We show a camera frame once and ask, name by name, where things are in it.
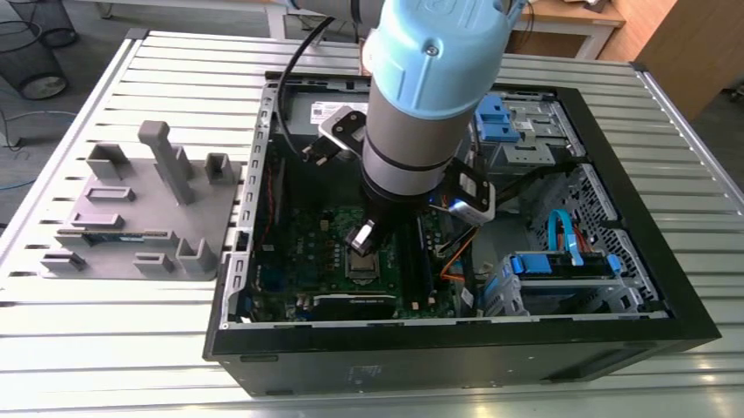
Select metal socket cover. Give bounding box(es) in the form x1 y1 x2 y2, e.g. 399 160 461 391
344 251 384 280

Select black RAM slot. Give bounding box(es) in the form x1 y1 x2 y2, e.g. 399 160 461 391
423 215 440 306
407 228 425 309
400 234 417 309
415 219 432 308

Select grey power supply unit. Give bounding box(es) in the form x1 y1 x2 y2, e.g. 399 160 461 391
270 91 373 206

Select green motherboard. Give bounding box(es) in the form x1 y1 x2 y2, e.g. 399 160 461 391
249 204 461 323

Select black graphics card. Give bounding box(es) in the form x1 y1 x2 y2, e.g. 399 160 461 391
312 292 400 322

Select pale blue empty carrier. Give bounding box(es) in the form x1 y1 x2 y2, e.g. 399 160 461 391
480 267 511 317

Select hard disk in blue carrier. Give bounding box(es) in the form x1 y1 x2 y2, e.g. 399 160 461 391
508 252 623 280

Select blue disk carrier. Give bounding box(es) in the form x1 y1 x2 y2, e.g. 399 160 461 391
476 94 513 125
477 123 521 143

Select grey metal disk bay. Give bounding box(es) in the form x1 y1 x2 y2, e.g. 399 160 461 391
464 91 588 191

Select black open PC case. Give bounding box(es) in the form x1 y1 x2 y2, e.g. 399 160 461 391
201 71 722 397

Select silver perforated disk bay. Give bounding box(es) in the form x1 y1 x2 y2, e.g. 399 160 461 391
473 163 670 319

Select grey parts rack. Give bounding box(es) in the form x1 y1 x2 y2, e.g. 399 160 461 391
38 119 246 282

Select blue RAM stick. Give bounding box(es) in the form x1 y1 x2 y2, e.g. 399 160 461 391
58 229 170 246

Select wooden desk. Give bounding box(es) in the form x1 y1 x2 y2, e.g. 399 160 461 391
511 0 628 62

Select wooden cabinet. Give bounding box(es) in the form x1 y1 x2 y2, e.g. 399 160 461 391
632 0 744 125

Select black mesh wastebasket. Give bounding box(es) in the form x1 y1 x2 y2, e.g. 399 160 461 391
31 0 82 48
0 19 70 102

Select orange data wire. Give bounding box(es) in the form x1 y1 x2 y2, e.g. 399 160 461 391
439 239 476 285

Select red black twisted wire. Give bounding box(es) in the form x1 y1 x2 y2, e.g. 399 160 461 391
257 163 280 246

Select black silver-rimmed wrist camera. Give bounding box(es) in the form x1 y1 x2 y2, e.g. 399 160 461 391
301 105 369 167

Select black flat wire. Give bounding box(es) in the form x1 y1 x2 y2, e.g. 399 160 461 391
439 159 583 258

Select blue data wire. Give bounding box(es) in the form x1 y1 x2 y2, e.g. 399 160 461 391
547 208 586 267

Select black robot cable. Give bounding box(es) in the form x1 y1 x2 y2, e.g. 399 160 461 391
274 16 338 158

